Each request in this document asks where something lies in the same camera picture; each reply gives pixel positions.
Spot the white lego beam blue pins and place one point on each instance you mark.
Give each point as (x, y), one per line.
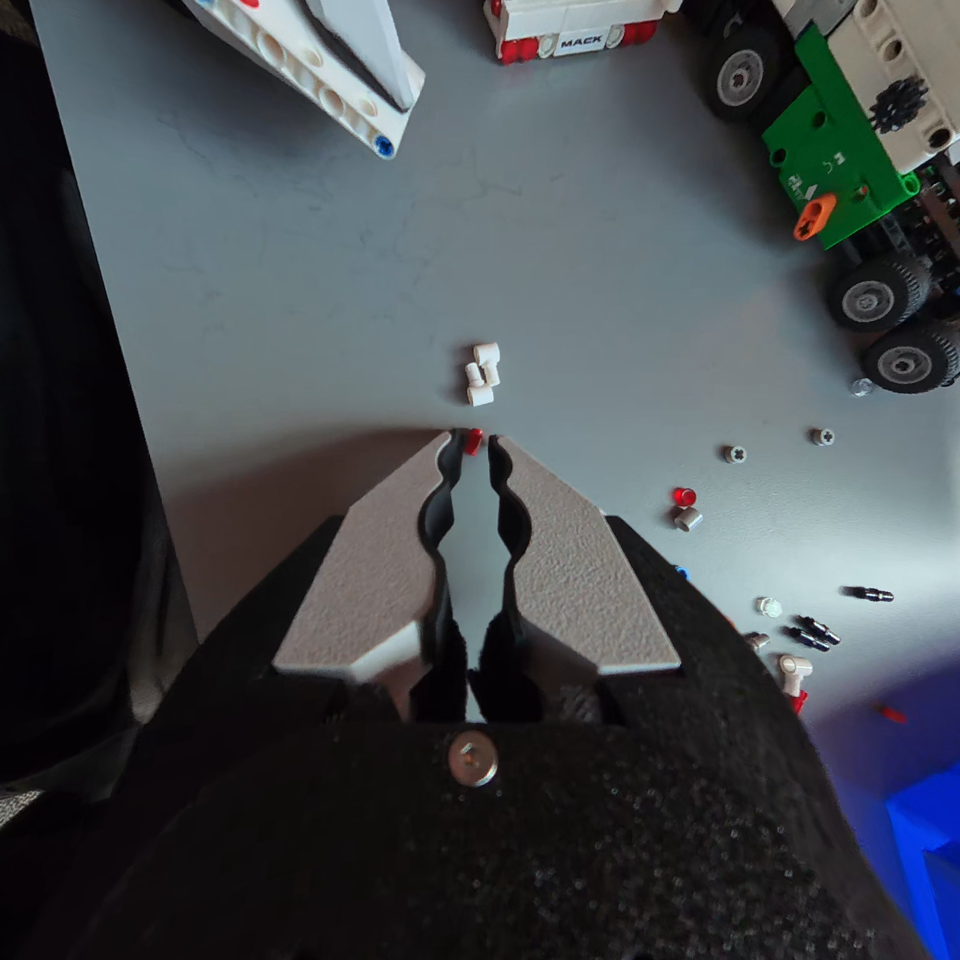
(300, 75)

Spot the white lego container body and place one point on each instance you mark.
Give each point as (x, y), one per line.
(577, 26)

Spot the scattered small lego pieces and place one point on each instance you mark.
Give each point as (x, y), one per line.
(684, 496)

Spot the blue plastic bin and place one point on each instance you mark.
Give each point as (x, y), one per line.
(930, 862)

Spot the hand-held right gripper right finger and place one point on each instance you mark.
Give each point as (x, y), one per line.
(592, 592)

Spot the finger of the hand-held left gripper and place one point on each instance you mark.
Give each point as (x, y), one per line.
(367, 37)

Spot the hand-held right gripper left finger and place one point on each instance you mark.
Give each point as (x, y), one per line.
(360, 592)

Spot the red lego pin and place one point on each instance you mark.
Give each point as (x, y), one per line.
(472, 442)

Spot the white lego connector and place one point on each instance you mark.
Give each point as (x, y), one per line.
(482, 375)

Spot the white green lego truck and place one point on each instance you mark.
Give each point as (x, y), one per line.
(840, 135)

